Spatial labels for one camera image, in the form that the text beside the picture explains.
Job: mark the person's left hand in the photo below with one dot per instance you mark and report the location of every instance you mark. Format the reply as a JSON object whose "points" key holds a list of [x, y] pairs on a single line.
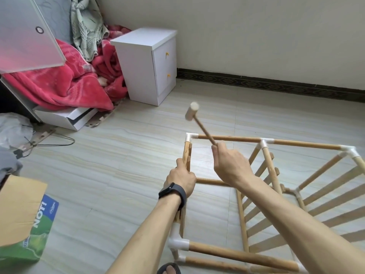
{"points": [[181, 179]]}

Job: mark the person's right hand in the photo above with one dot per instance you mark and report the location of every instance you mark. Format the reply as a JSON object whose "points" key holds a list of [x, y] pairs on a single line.
{"points": [[234, 165]]}

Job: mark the single wooden stick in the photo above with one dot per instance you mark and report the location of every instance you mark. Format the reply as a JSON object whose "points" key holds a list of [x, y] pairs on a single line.
{"points": [[216, 265], [308, 144], [228, 138], [245, 255], [212, 181]]}

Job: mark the single white connector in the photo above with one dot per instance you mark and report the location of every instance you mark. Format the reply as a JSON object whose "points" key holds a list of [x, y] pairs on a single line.
{"points": [[300, 266], [191, 135], [267, 141], [351, 151], [178, 243]]}

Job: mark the person's right forearm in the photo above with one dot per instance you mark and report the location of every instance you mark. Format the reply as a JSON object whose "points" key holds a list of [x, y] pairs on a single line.
{"points": [[302, 225]]}

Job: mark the person's left forearm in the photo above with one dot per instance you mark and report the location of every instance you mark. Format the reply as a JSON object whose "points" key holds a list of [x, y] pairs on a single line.
{"points": [[145, 236]]}

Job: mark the person's black sandal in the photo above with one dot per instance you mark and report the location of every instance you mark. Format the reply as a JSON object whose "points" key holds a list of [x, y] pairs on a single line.
{"points": [[169, 269]]}

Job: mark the black smartwatch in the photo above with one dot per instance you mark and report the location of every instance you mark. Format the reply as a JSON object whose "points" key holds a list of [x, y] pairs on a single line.
{"points": [[173, 194]]}

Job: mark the wooden mallet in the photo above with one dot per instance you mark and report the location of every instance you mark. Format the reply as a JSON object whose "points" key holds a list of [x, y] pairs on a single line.
{"points": [[193, 111]]}

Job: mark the white box cabinet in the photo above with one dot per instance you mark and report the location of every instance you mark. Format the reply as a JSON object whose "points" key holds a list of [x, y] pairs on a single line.
{"points": [[142, 65]]}

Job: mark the flat white box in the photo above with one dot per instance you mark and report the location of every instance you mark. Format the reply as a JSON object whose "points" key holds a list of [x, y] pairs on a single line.
{"points": [[65, 118]]}

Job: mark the red fleece blanket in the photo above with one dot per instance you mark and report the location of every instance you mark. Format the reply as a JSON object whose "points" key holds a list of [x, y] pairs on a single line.
{"points": [[63, 82]]}

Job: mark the green cardboard box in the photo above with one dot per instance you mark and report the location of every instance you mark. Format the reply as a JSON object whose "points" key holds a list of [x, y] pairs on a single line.
{"points": [[28, 225]]}

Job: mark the white plastic bag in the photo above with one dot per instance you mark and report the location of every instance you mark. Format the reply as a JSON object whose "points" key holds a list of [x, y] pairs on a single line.
{"points": [[14, 129]]}

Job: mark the pale green cloth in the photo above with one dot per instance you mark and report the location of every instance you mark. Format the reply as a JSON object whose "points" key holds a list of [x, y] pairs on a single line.
{"points": [[88, 25]]}

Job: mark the grey blue cloth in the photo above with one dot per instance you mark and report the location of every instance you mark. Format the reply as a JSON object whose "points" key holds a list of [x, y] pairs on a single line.
{"points": [[54, 14]]}

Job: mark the white plastic door panel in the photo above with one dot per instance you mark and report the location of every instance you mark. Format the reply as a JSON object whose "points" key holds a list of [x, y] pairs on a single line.
{"points": [[25, 31]]}

